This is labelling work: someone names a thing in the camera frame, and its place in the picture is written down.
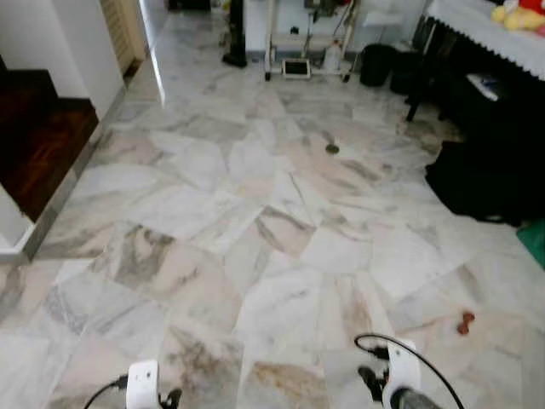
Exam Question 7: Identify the small brown floor object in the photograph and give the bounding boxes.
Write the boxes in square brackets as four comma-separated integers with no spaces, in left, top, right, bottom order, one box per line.
[456,312,476,336]

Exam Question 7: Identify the green mat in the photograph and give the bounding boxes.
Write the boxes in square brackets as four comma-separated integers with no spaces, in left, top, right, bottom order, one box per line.
[516,219,545,270]

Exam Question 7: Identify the large black bag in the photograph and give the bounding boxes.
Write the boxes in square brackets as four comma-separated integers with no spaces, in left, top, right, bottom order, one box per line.
[425,140,545,228]

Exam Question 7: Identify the dark wooden stairs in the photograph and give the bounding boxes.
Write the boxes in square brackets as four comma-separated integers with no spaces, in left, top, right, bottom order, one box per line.
[0,55,100,223]

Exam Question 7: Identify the black bench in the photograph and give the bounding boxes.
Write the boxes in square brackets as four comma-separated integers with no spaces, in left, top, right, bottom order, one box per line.
[404,15,545,147]

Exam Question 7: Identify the white and blue packet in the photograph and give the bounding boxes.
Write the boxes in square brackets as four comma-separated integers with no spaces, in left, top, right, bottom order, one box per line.
[467,73,502,102]

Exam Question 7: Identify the black waste bin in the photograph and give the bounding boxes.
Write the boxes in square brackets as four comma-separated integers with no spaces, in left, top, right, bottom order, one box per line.
[359,43,397,88]

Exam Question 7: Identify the white floor scale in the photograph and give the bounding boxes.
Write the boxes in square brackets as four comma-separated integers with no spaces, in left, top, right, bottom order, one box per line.
[282,58,313,80]

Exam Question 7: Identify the white metal rack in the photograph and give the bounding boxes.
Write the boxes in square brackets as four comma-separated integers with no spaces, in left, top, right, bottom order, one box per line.
[264,0,359,83]

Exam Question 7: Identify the black upright vacuum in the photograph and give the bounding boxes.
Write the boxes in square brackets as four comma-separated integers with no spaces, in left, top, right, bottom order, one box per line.
[222,0,249,68]

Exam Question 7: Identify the table with white tablecloth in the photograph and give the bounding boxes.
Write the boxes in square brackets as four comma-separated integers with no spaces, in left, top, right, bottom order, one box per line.
[425,0,545,80]

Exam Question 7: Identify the wooden louvre door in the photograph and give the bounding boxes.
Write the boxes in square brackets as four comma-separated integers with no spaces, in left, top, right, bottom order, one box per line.
[100,0,146,75]

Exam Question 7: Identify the yellow and red plush toy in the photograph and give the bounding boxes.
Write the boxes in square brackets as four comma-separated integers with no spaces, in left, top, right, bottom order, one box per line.
[491,0,545,34]

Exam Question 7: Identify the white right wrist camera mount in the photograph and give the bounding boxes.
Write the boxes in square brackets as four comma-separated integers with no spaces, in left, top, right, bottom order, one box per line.
[385,340,422,408]

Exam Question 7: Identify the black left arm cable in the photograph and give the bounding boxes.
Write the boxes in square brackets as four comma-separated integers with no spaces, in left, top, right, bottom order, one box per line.
[83,376,129,409]

